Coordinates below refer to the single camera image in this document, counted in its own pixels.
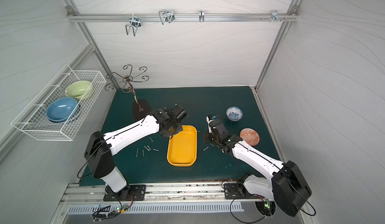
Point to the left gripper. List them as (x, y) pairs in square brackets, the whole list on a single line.
[(168, 129)]

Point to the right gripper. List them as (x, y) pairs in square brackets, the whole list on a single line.
[(209, 136)]

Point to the yellow plastic storage box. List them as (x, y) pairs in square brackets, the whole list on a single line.
[(182, 147)]

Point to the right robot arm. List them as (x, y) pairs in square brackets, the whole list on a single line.
[(282, 183)]

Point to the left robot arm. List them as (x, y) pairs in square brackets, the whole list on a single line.
[(101, 148)]

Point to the blue white patterned bowl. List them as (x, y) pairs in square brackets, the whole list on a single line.
[(234, 113)]

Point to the red patterned bowl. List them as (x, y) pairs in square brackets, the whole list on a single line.
[(250, 136)]

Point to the green mat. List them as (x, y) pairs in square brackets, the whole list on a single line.
[(210, 165)]

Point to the bronze hook stand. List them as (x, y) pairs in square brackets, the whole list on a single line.
[(140, 107)]

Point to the green bowl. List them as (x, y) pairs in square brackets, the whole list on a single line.
[(80, 90)]

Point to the double metal hook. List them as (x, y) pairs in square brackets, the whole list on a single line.
[(133, 25)]

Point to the looped metal hook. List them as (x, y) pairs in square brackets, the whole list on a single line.
[(166, 16)]

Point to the small metal hook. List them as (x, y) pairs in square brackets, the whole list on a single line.
[(201, 16)]

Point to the white vent strip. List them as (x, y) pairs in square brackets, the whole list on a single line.
[(159, 208)]

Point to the right metal hook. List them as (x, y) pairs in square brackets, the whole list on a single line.
[(274, 18)]

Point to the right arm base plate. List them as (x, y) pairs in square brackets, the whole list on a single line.
[(234, 191)]

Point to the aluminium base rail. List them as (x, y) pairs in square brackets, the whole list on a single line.
[(155, 193)]

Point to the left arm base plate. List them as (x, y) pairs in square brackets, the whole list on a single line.
[(128, 193)]

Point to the white wire basket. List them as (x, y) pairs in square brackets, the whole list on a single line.
[(33, 121)]

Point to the aluminium cross rail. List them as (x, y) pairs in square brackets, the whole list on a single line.
[(192, 17)]

